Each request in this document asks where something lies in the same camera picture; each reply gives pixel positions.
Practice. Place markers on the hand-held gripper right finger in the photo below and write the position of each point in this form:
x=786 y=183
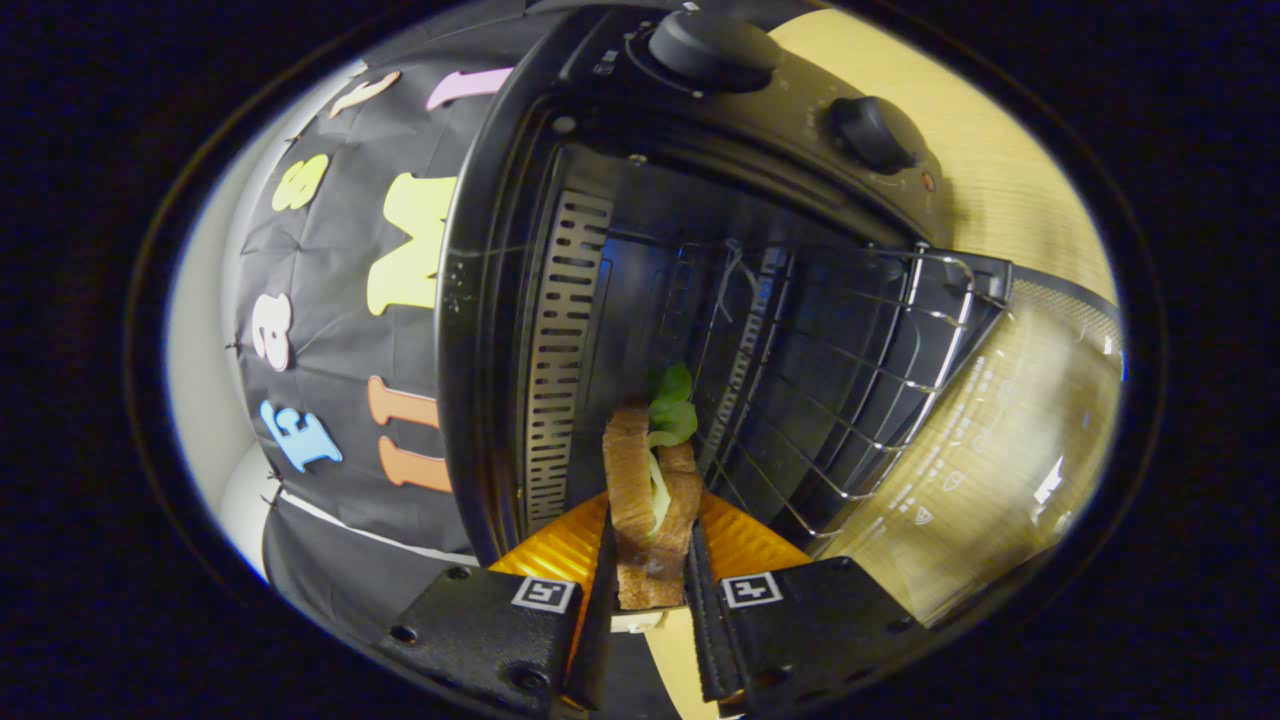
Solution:
x=800 y=620

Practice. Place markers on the black toaster oven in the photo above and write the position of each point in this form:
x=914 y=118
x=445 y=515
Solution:
x=500 y=250

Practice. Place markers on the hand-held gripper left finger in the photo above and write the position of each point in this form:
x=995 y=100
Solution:
x=490 y=630

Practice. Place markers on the black backdrop cloth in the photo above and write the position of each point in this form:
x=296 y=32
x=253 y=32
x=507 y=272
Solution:
x=340 y=250

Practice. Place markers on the lettuce sandwich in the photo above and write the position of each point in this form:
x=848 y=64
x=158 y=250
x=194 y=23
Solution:
x=630 y=480

